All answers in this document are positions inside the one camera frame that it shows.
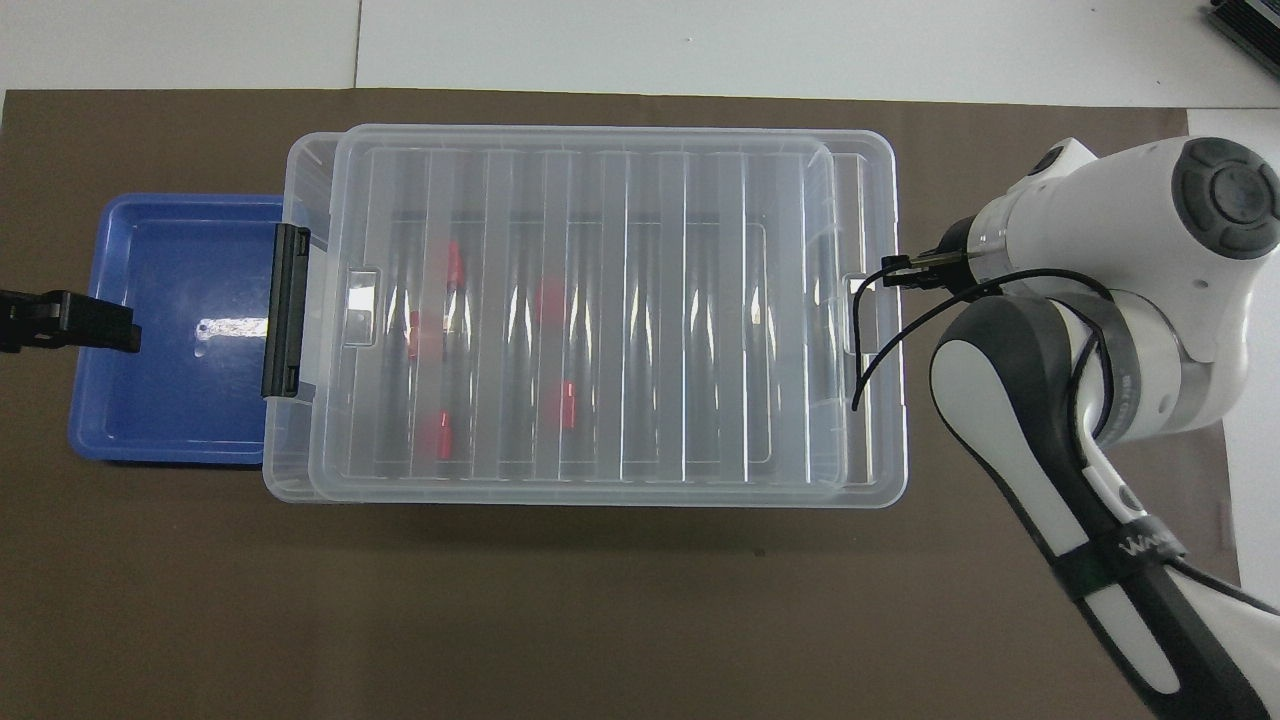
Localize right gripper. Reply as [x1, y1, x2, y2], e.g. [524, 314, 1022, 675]
[934, 214, 989, 299]

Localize clear plastic storage box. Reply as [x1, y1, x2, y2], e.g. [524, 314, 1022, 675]
[262, 124, 910, 510]

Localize black box latch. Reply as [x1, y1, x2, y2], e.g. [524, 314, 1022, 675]
[261, 224, 313, 400]

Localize clear ribbed plastic lid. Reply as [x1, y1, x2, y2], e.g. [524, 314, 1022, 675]
[308, 126, 843, 502]

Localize black stand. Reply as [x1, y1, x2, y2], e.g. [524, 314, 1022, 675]
[1204, 0, 1280, 54]

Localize blue plastic tray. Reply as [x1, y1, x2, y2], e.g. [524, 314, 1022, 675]
[67, 192, 293, 469]

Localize black cable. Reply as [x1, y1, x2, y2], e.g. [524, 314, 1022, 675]
[850, 265, 1118, 447]

